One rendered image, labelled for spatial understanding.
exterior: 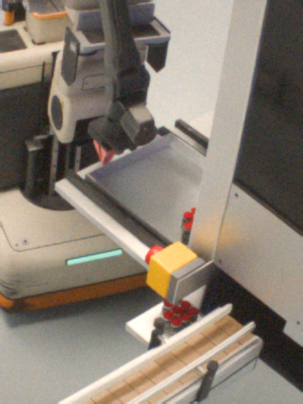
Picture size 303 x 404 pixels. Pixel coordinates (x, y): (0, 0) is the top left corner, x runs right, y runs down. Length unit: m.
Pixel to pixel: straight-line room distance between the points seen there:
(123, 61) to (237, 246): 0.45
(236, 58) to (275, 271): 0.38
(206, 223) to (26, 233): 1.20
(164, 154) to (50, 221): 0.78
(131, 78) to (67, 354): 1.20
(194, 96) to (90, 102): 1.60
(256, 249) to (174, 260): 0.16
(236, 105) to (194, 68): 2.73
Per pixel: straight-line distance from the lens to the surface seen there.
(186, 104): 3.84
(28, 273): 2.62
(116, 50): 1.72
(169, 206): 1.91
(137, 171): 1.98
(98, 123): 1.89
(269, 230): 1.46
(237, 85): 1.38
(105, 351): 2.74
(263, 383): 1.67
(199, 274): 1.58
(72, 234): 2.70
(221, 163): 1.48
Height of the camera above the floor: 2.11
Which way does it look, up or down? 40 degrees down
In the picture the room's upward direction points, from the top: 9 degrees clockwise
